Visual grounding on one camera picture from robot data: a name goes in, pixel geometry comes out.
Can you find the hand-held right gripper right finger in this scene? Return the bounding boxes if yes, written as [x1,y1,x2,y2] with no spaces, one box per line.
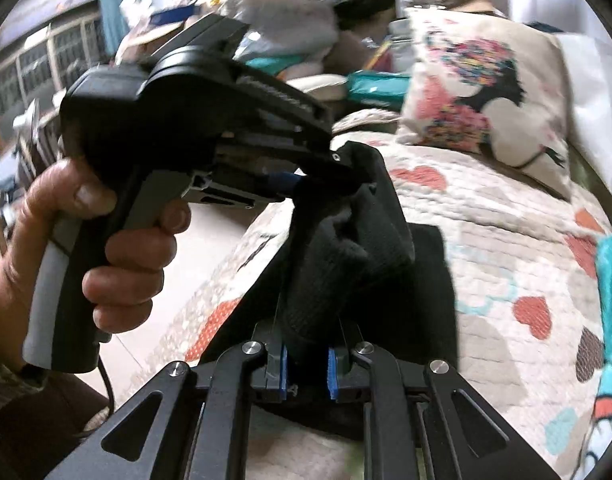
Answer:
[327,320,562,480]

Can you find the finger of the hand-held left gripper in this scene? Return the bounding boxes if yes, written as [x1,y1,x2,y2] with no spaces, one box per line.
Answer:
[293,147,362,188]
[266,171,304,201]

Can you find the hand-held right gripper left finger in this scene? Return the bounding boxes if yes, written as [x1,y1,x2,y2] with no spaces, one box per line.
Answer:
[46,320,292,480]

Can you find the black pants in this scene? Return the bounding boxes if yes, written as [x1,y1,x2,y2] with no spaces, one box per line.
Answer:
[206,140,459,441]

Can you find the person's left hand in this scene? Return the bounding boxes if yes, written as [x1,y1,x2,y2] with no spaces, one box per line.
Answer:
[1,157,193,348]

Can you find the cream folded cushion pad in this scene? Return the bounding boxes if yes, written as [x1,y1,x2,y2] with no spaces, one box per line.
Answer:
[286,72,352,116]

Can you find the teal tissue packet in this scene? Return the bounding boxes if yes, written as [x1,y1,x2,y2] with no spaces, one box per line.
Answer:
[346,70,412,111]

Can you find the teal plastic package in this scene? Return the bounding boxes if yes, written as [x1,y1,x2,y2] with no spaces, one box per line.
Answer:
[243,52,307,73]

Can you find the blue curtain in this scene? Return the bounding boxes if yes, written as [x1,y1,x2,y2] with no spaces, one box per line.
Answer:
[96,0,147,66]

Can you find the translucent plastic bag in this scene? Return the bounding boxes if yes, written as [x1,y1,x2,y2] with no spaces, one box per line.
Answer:
[221,0,339,66]

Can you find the window with metal grille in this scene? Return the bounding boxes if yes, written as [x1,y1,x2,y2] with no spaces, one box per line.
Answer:
[0,15,107,126]

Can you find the dark clothing pile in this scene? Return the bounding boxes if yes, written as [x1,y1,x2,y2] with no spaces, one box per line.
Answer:
[311,0,402,31]

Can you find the heart print quilted bedspread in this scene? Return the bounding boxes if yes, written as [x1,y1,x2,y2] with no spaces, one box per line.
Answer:
[101,110,612,480]

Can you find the floral silhouette printed pillow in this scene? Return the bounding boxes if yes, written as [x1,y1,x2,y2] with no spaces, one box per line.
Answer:
[396,7,577,201]

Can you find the turquoise star fleece blanket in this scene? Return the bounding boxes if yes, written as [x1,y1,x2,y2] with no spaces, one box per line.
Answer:
[573,232,612,480]

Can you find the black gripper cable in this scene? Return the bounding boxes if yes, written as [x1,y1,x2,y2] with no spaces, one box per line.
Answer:
[78,347,117,436]

